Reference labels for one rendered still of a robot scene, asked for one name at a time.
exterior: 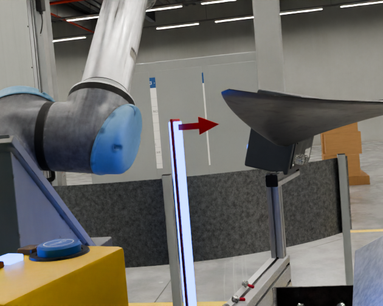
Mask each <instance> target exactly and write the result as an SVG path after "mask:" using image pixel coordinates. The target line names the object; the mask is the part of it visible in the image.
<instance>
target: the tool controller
mask: <svg viewBox="0 0 383 306"><path fill-rule="evenodd" d="M257 93H261V94H271V95H282V96H289V97H302V98H317V99H320V98H318V97H311V96H307V95H300V94H296V93H289V92H280V91H274V90H264V89H258V91H257ZM313 139H314V136H313V137H309V138H307V139H305V140H302V141H300V142H297V143H294V144H292V145H290V146H288V147H285V146H278V145H276V144H274V143H272V142H271V141H269V140H268V139H266V138H264V137H263V136H262V135H260V134H259V133H257V132H256V131H254V130H253V129H252V128H251V129H250V135H249V142H248V145H247V152H246V159H245V162H244V164H245V165H246V166H248V167H251V168H257V169H262V170H265V171H270V172H282V171H283V173H284V175H288V174H290V173H292V172H294V171H295V170H297V169H299V168H301V167H303V166H305V165H307V164H308V162H309V159H310V158H311V157H310V155H311V149H312V143H313Z"/></svg>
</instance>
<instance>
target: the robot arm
mask: <svg viewBox="0 0 383 306"><path fill-rule="evenodd" d="M155 2H156V0H103V2H102V7H101V10H100V14H99V17H98V21H97V25H96V28H95V32H94V36H93V39H92V44H91V48H90V51H89V55H88V59H87V62H86V66H85V71H84V73H83V78H82V81H81V82H79V83H77V84H75V85H74V86H72V88H71V89H70V91H69V95H68V97H67V101H66V102H55V100H54V99H53V98H52V97H51V96H50V95H48V94H47V93H45V92H43V93H40V92H39V89H37V88H34V87H30V86H11V87H6V88H5V89H2V90H0V135H7V134H9V135H10V136H11V135H14V136H15V137H16V138H17V139H18V141H19V142H20V143H21V145H22V146H23V148H24V149H25V150H26V152H27V153H28V154H29V155H30V157H31V158H32V160H33V161H34V162H35V164H36V165H37V167H38V168H39V169H40V171H57V172H77V173H88V174H95V175H105V174H122V173H124V172H125V171H127V170H129V168H130V167H131V165H132V164H133V162H134V160H135V158H136V155H137V152H138V150H139V145H140V139H141V137H140V134H141V132H142V115H141V112H140V110H139V108H138V107H137V106H136V105H135V102H134V99H133V98H132V96H131V95H130V94H129V92H130V88H131V82H132V78H133V73H134V68H135V64H136V58H137V53H138V49H139V44H140V38H141V34H142V29H143V23H144V20H145V14H146V11H147V10H149V9H150V8H152V6H153V5H154V4H155Z"/></svg>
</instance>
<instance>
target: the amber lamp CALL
mask: <svg viewBox="0 0 383 306"><path fill-rule="evenodd" d="M37 246H38V245H27V246H24V247H22V248H18V250H17V251H18V254H23V255H30V254H32V253H34V252H37Z"/></svg>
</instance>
